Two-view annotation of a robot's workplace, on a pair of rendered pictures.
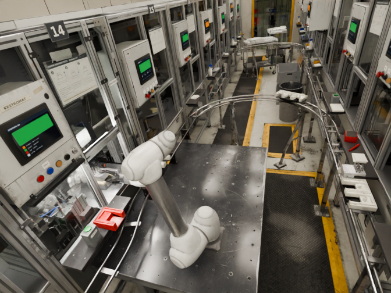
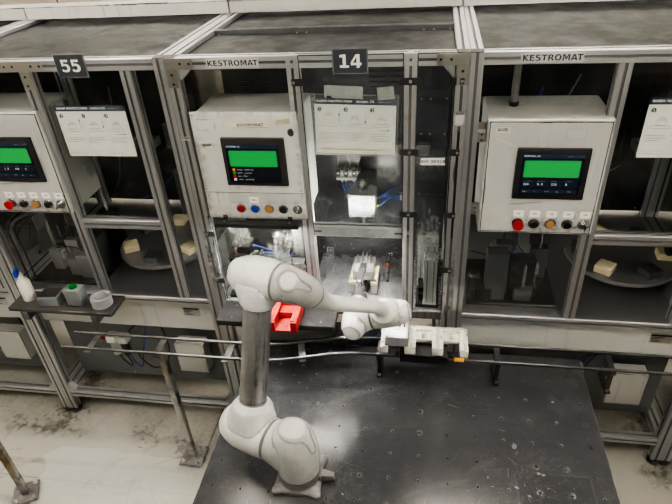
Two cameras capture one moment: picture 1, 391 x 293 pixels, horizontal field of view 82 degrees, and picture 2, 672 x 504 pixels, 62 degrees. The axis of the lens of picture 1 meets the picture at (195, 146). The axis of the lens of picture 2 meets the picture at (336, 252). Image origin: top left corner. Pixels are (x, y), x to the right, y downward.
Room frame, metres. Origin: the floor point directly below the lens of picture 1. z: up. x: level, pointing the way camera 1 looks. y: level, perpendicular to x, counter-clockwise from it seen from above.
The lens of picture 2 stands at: (0.90, -1.29, 2.52)
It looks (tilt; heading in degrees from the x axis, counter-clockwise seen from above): 34 degrees down; 79
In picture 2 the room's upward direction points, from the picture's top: 4 degrees counter-clockwise
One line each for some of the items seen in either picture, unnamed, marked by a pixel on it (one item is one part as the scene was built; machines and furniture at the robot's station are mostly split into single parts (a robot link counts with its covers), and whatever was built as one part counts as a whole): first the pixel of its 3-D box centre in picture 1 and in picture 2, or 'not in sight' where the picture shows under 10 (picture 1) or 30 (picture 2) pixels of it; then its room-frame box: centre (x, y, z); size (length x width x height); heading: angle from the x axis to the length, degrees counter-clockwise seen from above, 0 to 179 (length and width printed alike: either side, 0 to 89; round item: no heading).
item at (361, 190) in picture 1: (354, 189); not in sight; (1.03, -1.02, 0.84); 0.37 x 0.14 x 0.10; 158
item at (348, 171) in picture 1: (353, 169); not in sight; (1.14, -1.06, 0.92); 0.13 x 0.10 x 0.09; 68
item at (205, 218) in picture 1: (206, 222); (293, 446); (0.95, 0.01, 0.85); 0.18 x 0.16 x 0.22; 139
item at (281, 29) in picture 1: (276, 43); not in sight; (7.35, -2.96, 0.48); 0.84 x 0.58 x 0.97; 166
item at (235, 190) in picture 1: (198, 195); (405, 446); (1.38, 0.04, 0.66); 1.50 x 1.06 x 0.04; 158
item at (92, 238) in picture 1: (90, 235); not in sight; (0.89, 0.70, 0.97); 0.08 x 0.08 x 0.12; 68
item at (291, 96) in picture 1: (290, 97); not in sight; (2.63, -1.28, 0.84); 0.37 x 0.14 x 0.10; 36
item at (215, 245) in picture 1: (209, 232); (304, 471); (0.97, -0.01, 0.71); 0.22 x 0.18 x 0.06; 158
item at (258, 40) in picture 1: (259, 55); not in sight; (6.32, -2.11, 0.48); 0.88 x 0.56 x 0.96; 86
